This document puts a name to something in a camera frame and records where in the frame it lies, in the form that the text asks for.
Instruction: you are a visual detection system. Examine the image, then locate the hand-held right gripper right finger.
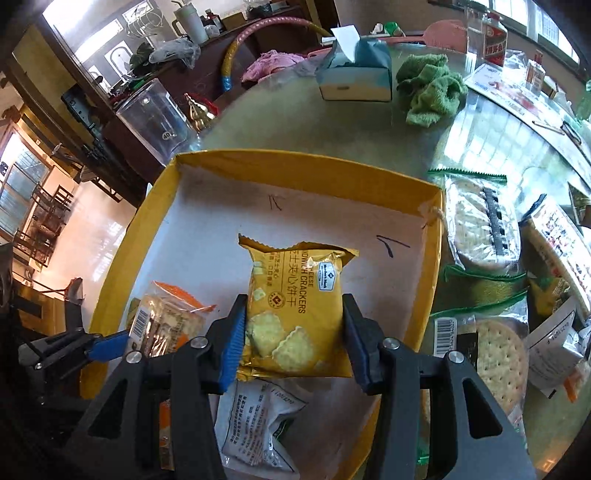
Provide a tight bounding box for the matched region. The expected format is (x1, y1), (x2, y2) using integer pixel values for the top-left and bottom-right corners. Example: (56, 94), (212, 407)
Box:
(341, 293), (539, 480)

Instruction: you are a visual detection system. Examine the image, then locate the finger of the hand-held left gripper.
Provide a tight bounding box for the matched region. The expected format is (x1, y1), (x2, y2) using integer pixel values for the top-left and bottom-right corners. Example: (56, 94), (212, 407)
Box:
(60, 277), (88, 333)
(18, 329), (131, 370)

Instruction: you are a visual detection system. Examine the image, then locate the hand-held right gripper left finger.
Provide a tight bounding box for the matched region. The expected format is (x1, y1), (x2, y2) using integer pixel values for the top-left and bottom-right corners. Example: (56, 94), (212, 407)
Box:
(65, 293), (250, 480)

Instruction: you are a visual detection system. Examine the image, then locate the yellow cracker packet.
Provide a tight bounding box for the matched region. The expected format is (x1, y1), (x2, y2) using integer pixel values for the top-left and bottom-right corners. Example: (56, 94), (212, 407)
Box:
(238, 233), (360, 381)

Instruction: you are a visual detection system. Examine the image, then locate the yellow cardboard tray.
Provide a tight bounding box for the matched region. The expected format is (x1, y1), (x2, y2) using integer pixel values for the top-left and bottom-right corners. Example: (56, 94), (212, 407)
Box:
(78, 148), (446, 480)

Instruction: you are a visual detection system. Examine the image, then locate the wooden chair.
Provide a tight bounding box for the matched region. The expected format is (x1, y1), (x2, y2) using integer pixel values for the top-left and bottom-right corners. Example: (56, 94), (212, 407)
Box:
(14, 226), (51, 268)
(32, 182), (77, 227)

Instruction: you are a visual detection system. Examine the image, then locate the white snack packet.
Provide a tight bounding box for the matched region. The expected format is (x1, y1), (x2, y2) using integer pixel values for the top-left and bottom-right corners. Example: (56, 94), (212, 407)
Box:
(215, 378), (315, 474)

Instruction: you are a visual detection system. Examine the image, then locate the black electrical box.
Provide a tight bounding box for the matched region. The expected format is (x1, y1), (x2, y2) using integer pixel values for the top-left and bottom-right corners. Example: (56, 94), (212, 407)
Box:
(60, 85), (109, 139)

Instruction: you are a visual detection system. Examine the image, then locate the clear plastic container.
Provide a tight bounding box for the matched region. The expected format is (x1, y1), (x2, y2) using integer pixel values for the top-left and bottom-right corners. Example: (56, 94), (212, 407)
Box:
(115, 78), (195, 167)

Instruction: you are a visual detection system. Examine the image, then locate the white crumpled printed packet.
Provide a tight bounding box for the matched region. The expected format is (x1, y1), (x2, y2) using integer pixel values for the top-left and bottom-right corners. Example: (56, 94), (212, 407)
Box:
(524, 295), (587, 400)

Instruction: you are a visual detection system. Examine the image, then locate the long printed snack packet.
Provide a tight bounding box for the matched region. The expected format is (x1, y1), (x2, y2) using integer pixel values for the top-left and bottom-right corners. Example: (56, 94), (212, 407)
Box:
(519, 196), (591, 324)

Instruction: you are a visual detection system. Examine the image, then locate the small orange snack packet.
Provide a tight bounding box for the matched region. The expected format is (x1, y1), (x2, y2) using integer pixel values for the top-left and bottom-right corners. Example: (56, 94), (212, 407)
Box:
(561, 360), (591, 402)

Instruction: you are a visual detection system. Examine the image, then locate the golden ornament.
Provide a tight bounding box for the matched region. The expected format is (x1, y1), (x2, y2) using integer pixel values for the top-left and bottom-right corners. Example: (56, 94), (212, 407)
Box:
(185, 92), (218, 134)

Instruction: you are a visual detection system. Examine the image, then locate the dark green plant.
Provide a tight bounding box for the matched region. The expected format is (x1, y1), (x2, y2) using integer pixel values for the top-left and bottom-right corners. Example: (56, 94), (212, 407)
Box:
(129, 41), (155, 70)

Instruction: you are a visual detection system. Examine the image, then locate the green towel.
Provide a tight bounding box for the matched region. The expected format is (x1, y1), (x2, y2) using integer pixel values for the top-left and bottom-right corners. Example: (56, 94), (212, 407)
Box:
(394, 53), (469, 129)

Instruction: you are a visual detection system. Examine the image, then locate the dark wooden sideboard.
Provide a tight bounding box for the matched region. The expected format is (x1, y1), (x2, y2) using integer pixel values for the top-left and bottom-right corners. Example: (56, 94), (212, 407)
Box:
(99, 4), (333, 185)

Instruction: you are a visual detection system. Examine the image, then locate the clear plastic bag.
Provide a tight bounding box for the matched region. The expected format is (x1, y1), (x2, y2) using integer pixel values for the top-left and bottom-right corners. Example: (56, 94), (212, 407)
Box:
(148, 37), (201, 65)

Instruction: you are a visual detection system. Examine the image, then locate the teal tissue box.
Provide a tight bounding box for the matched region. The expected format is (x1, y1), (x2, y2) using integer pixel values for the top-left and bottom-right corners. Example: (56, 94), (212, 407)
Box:
(315, 25), (394, 102)

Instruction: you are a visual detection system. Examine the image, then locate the pink cloth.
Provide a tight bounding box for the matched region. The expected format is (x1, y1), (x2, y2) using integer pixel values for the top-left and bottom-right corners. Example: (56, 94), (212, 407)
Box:
(242, 50), (308, 84)

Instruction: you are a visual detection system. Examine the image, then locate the printed paper leaflet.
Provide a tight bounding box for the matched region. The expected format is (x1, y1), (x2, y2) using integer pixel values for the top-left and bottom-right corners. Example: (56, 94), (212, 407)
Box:
(464, 62), (591, 153)

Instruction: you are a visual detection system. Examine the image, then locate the white thermos cup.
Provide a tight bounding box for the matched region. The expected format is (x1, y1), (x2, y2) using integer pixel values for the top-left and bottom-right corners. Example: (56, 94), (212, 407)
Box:
(173, 4), (208, 44)

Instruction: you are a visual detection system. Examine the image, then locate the pink fly swatter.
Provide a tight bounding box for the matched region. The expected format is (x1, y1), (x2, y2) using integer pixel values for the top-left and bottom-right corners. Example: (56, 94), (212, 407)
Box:
(307, 23), (469, 60)

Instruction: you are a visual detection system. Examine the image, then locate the pink and yellow hula hoop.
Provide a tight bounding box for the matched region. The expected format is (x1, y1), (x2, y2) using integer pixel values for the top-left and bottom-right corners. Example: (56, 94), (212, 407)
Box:
(221, 16), (333, 93)

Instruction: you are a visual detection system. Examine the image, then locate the small liquor bottle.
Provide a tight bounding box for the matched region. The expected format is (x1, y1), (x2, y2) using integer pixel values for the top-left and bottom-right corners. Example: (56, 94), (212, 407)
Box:
(526, 51), (546, 90)

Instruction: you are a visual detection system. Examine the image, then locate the clear drinking glass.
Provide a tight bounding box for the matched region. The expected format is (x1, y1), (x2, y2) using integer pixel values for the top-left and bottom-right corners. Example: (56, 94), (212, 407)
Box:
(464, 7), (485, 56)

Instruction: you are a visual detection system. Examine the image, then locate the white liquor bottle red label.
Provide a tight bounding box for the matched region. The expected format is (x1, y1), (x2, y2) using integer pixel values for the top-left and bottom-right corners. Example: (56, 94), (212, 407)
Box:
(482, 11), (509, 63)

